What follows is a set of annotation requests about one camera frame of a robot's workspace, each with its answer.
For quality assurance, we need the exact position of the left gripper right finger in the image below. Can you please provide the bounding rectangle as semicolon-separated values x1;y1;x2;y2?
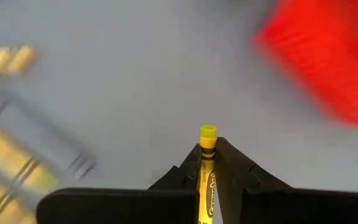
216;138;358;224

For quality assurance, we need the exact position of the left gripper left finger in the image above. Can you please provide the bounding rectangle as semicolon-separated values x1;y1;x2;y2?
35;143;202;224

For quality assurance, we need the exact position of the yellow-green crayon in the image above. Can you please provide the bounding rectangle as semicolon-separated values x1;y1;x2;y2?
198;124;219;224

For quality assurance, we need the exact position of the red desk lamp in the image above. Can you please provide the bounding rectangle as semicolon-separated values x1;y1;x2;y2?
252;0;358;131

